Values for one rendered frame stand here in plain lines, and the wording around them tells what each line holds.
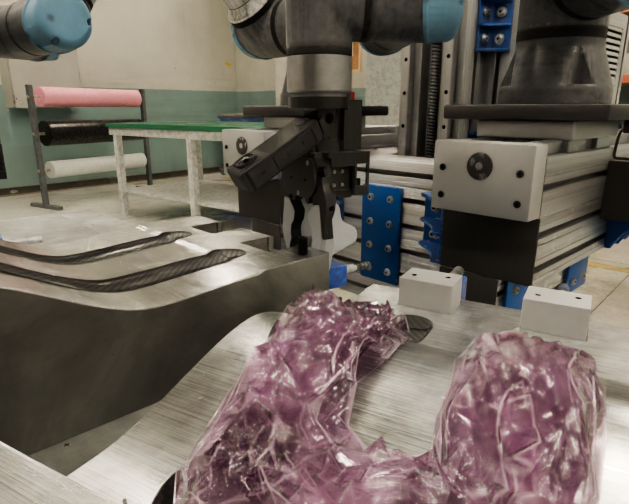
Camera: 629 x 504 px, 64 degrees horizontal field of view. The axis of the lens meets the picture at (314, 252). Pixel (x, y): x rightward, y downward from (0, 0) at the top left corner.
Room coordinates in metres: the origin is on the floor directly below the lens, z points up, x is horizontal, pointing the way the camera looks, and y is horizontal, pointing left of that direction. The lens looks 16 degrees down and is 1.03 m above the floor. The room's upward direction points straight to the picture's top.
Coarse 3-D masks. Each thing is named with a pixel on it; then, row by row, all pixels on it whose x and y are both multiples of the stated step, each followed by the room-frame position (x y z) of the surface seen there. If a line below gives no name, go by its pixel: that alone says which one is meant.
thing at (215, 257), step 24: (144, 240) 0.57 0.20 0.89; (168, 240) 0.57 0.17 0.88; (0, 264) 0.37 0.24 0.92; (72, 264) 0.48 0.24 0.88; (168, 264) 0.47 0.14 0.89; (192, 264) 0.48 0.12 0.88; (216, 264) 0.47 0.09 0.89; (72, 288) 0.37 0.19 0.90; (96, 288) 0.42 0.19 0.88; (120, 288) 0.42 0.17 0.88
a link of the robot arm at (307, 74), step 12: (288, 60) 0.60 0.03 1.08; (300, 60) 0.58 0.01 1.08; (312, 60) 0.58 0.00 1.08; (324, 60) 0.58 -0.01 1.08; (336, 60) 0.58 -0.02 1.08; (348, 60) 0.59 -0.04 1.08; (288, 72) 0.60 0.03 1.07; (300, 72) 0.58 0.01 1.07; (312, 72) 0.58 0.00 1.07; (324, 72) 0.58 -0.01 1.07; (336, 72) 0.58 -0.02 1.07; (348, 72) 0.59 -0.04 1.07; (288, 84) 0.60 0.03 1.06; (300, 84) 0.58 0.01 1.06; (312, 84) 0.58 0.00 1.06; (324, 84) 0.58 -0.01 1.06; (336, 84) 0.58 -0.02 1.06; (348, 84) 0.60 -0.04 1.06
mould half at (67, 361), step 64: (0, 256) 0.41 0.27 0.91; (128, 256) 0.50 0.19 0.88; (192, 256) 0.50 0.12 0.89; (256, 256) 0.49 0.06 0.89; (320, 256) 0.49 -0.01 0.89; (0, 320) 0.30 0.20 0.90; (64, 320) 0.32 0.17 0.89; (128, 320) 0.35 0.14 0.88; (192, 320) 0.39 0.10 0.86; (0, 384) 0.29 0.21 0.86; (64, 384) 0.32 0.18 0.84; (128, 384) 0.35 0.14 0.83
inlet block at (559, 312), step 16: (528, 288) 0.41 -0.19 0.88; (544, 288) 0.41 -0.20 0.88; (560, 288) 0.48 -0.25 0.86; (528, 304) 0.39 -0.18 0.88; (544, 304) 0.38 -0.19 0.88; (560, 304) 0.38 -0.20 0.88; (576, 304) 0.38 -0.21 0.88; (528, 320) 0.39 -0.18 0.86; (544, 320) 0.38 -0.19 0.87; (560, 320) 0.38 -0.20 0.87; (576, 320) 0.37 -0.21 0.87; (576, 336) 0.37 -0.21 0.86
